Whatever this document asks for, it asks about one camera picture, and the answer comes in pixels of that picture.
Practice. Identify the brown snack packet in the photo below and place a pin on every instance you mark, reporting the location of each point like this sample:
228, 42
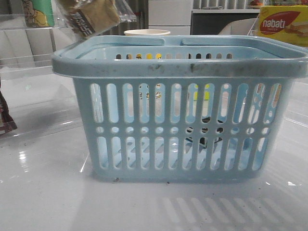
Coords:
7, 123

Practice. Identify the white paper cup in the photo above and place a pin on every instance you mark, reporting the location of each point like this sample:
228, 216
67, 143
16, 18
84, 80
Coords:
147, 32

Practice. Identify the clear acrylic display shelf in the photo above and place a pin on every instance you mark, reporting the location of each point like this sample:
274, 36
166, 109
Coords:
27, 51

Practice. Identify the white drawer cabinet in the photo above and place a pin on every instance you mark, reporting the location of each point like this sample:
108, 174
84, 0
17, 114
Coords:
172, 15

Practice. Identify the packaged bread slice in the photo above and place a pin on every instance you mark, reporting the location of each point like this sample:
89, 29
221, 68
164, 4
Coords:
89, 18

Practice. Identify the green cartoon drink can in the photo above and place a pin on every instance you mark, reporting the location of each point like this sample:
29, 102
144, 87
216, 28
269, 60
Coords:
38, 13

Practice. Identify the light blue plastic basket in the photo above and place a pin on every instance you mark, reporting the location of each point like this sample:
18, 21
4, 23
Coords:
184, 108

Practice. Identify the yellow nabati wafer box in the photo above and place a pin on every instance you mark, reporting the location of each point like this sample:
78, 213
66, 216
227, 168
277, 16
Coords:
284, 23

